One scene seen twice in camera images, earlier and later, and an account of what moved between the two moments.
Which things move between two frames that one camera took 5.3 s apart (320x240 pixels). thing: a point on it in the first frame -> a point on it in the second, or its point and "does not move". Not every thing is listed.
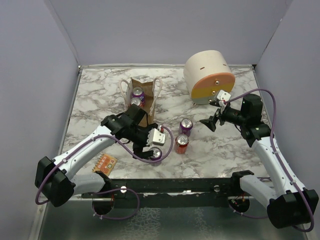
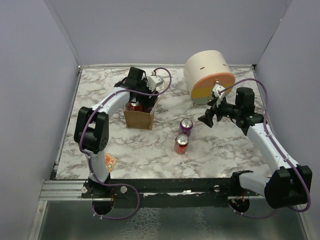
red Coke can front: (181, 142) does not move
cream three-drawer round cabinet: (206, 72) does not move
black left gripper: (138, 150) -> (147, 101)
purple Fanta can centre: (186, 125) does not move
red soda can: (157, 155) -> (134, 105)
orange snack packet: (105, 164) does not move
